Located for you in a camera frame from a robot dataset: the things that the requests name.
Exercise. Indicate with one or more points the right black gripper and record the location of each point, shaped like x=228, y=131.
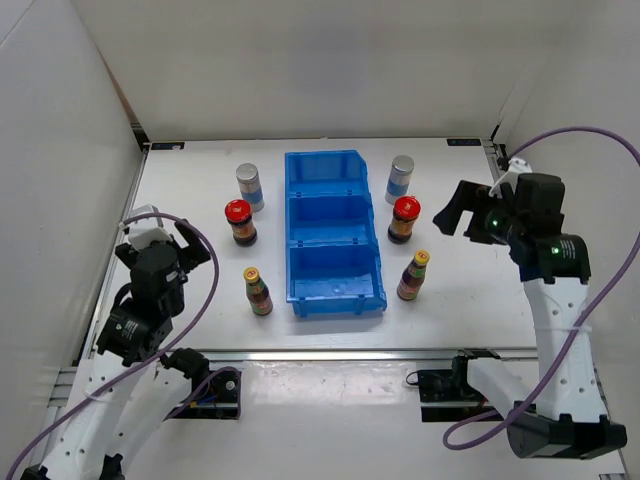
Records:
x=468, y=197

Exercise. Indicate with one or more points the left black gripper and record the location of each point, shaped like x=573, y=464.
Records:
x=194, y=253

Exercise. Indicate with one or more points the red-cap sauce jar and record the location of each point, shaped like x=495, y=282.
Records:
x=405, y=213
x=239, y=216

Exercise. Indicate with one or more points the silver-cap blue-label shaker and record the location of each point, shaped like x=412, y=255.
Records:
x=247, y=176
x=402, y=167

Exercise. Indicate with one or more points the yellow-cap sauce bottle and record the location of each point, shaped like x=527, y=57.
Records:
x=257, y=292
x=413, y=276

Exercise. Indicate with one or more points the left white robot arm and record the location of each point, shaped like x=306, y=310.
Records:
x=130, y=340

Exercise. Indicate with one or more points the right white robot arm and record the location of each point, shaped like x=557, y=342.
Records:
x=563, y=416

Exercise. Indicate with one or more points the blue three-compartment plastic bin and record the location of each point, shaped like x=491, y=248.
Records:
x=333, y=260

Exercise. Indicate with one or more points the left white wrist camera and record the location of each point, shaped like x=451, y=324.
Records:
x=141, y=237

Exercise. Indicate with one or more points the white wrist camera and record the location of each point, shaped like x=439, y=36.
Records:
x=514, y=168
x=141, y=237

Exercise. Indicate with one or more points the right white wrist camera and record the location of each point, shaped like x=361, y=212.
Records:
x=514, y=168

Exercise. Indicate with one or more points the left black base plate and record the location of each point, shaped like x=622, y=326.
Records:
x=218, y=399

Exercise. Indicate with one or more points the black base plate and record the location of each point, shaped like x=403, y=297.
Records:
x=442, y=400
x=218, y=399

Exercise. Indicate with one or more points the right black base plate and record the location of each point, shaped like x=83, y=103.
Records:
x=442, y=400

